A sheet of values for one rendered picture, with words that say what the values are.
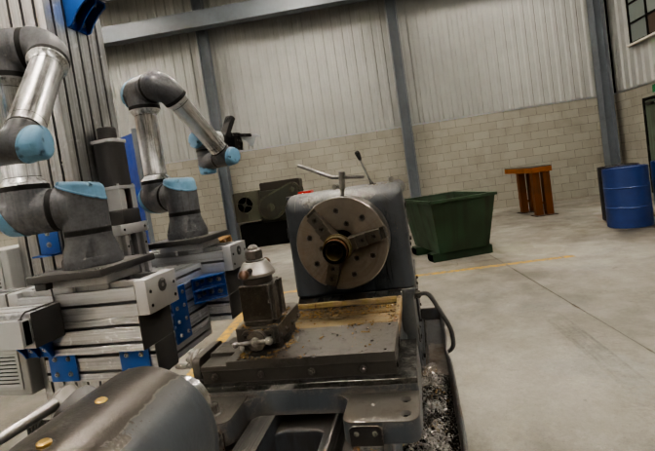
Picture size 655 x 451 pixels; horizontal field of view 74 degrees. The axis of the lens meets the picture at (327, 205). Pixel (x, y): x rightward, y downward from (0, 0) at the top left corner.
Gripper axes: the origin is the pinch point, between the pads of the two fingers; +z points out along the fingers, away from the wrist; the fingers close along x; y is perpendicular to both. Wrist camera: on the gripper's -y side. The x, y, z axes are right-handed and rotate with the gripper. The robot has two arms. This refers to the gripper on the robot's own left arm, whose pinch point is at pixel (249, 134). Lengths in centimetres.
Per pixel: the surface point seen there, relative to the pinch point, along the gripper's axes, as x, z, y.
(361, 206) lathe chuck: 84, -38, 27
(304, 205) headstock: 57, -32, 29
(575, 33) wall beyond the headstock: 55, 1116, -255
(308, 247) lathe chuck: 68, -46, 41
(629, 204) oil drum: 172, 592, 99
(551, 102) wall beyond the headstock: 11, 1079, -90
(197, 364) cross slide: 84, -108, 51
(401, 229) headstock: 90, -19, 38
